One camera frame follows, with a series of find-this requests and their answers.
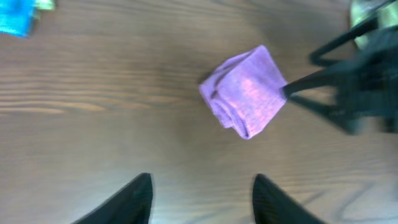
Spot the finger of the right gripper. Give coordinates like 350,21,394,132
282,68,360,134
309,15,379,67

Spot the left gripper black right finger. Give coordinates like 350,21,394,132
252,174,325,224

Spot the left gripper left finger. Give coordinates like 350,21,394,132
73,173,154,224

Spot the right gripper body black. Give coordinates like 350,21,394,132
334,26,397,134

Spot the purple microfiber cloth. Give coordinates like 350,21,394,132
199,45,287,139

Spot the green microfiber cloth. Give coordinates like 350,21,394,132
349,0,398,50

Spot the folded green cloth under blue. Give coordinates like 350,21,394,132
34,0,56,19

